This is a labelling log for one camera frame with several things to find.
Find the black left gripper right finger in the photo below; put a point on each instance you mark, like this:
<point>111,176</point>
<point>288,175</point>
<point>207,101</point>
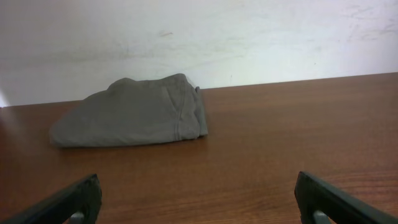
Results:
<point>321,202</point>

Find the folded grey shorts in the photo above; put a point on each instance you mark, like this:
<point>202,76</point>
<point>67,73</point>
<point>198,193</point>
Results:
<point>130,113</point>

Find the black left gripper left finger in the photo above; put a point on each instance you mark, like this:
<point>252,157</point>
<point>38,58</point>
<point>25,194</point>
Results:
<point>80,202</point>

